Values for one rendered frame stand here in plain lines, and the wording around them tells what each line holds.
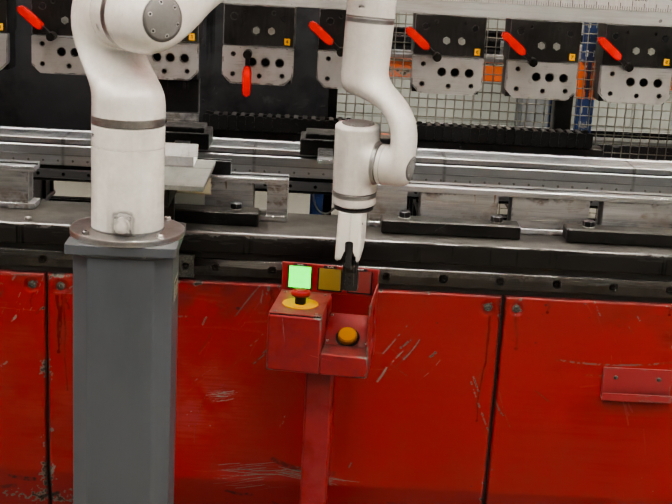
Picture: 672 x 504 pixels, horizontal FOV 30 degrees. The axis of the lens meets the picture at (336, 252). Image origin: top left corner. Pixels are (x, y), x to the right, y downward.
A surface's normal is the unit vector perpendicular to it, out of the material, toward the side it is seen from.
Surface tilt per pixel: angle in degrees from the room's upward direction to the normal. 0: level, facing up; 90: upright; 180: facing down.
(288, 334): 90
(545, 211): 90
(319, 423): 90
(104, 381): 90
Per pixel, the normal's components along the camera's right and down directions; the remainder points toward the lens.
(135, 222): 0.36, 0.26
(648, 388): 0.00, 0.26
